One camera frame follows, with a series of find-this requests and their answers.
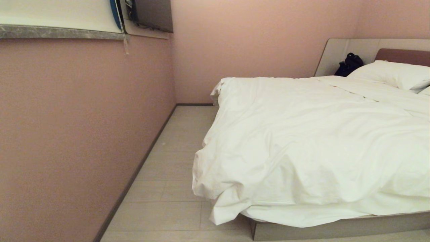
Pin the white duvet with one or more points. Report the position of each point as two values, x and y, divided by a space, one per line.
302 141

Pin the blue object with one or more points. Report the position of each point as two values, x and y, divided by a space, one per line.
115 13

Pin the grey bed frame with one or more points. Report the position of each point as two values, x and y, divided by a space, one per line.
336 227

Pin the black bag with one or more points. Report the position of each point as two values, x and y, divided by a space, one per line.
349 64

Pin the grey stone window sill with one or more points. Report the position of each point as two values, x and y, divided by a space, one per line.
57 32

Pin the white pillow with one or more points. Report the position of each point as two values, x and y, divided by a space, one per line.
393 74

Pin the brown padded headboard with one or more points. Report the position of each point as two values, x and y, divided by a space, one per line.
403 56

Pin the white roller blind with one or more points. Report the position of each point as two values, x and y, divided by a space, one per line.
57 13

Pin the grey headboard panel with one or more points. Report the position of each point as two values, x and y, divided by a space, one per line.
339 53

